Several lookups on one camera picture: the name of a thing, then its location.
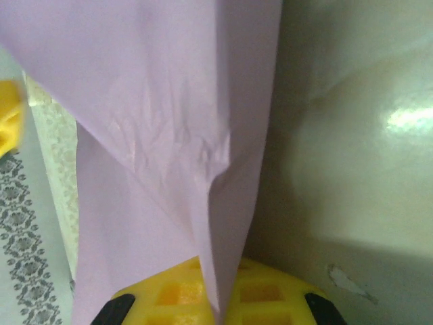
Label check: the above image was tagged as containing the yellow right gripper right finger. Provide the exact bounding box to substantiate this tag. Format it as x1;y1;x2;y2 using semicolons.
223;259;349;325

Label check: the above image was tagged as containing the pink purple wrapping paper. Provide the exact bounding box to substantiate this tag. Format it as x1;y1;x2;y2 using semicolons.
0;0;284;325

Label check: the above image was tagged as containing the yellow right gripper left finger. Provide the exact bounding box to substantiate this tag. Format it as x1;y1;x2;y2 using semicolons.
89;255;217;325

